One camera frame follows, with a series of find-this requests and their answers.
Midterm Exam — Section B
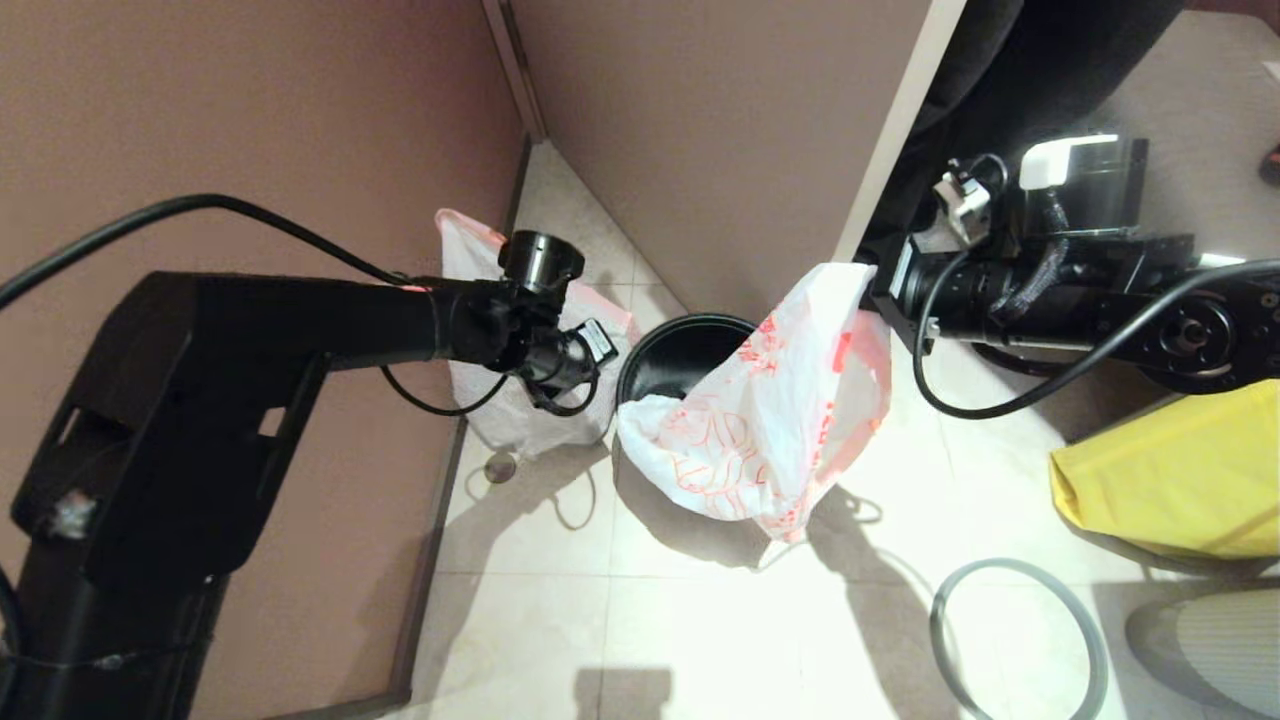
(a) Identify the white garbage bag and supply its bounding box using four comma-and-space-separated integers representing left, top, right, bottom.
435, 208, 636, 459

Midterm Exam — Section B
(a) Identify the black round trash bin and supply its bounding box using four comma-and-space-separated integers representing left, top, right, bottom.
615, 313, 759, 411

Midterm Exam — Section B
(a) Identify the white red-printed plastic bag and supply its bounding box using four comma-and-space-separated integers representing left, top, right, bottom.
615, 262, 894, 543

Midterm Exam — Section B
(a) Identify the grey bin rim ring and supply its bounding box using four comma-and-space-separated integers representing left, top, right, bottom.
930, 560, 1109, 720

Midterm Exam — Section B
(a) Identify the yellow fabric bag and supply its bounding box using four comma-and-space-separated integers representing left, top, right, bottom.
1050, 380, 1280, 561

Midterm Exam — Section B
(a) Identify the thin black left wrist cable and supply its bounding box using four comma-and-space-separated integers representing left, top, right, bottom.
380, 363, 601, 419

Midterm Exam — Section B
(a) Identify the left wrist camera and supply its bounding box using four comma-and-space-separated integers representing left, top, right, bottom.
578, 318, 619, 367

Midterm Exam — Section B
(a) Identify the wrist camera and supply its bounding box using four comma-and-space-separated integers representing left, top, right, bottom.
933, 155, 993, 249
578, 318, 619, 367

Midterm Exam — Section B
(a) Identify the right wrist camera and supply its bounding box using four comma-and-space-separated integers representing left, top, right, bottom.
933, 155, 993, 249

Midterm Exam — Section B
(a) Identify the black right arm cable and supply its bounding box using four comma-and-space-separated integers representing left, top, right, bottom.
912, 258, 1280, 421

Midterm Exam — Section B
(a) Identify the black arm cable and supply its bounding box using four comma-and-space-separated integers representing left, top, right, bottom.
912, 258, 1280, 421
0, 193, 411, 311

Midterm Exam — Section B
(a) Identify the grey door frame post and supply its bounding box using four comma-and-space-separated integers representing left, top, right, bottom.
480, 0, 549, 146

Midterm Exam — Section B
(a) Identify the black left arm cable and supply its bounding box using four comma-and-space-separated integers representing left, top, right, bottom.
0, 193, 411, 311

